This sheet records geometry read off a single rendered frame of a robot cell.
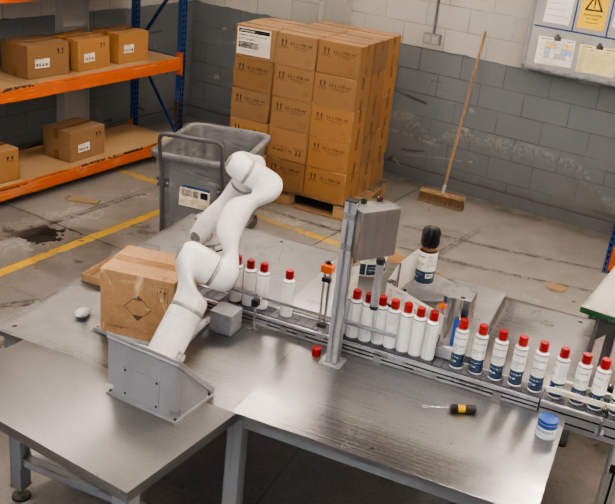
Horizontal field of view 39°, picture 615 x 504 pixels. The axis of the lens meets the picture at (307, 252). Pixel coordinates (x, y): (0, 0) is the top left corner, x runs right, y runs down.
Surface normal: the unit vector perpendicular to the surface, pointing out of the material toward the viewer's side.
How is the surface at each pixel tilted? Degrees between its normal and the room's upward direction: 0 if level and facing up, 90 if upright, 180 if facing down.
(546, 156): 90
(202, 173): 94
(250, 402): 0
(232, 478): 90
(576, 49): 90
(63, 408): 0
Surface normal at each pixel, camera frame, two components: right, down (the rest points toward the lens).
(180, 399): 0.86, 0.28
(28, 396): 0.10, -0.91
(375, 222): 0.51, 0.39
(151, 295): -0.25, 0.36
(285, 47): -0.47, 0.32
